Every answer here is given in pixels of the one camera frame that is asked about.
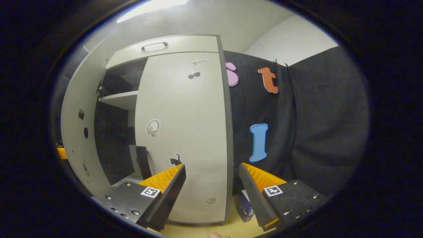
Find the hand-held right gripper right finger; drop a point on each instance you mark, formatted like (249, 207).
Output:
(256, 198)

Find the white cabinet shelf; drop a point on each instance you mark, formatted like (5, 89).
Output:
(122, 99)

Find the white cabinet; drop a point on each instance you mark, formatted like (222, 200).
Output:
(112, 138)

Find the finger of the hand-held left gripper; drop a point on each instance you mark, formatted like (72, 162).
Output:
(62, 153)

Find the metal door hinge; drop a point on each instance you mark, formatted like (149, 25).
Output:
(99, 88)

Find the black backdrop cloth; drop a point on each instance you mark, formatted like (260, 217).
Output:
(324, 115)

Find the white cabinet door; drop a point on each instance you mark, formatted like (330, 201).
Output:
(74, 99)
(191, 115)

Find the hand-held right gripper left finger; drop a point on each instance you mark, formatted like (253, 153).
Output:
(168, 198)

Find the dark blue small box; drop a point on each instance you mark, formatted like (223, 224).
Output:
(244, 208)

